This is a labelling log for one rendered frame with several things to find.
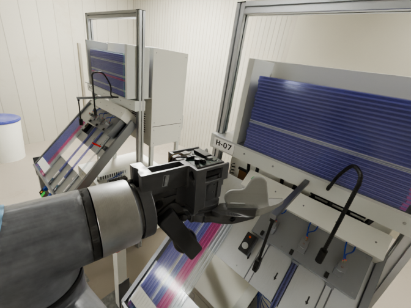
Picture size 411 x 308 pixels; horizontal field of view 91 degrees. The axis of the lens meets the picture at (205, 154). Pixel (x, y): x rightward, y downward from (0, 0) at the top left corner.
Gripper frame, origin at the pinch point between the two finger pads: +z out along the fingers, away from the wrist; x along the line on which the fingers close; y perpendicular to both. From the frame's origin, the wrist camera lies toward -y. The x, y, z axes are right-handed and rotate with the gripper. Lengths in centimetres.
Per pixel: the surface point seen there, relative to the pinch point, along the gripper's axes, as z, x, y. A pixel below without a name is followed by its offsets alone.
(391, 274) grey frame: 51, -22, -36
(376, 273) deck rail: 46, -19, -35
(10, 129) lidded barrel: -69, 351, -71
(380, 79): 60, 1, 21
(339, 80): 58, 12, 20
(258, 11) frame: 40, 38, 40
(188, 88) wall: 195, 319, -8
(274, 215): 15.0, 1.2, -14.0
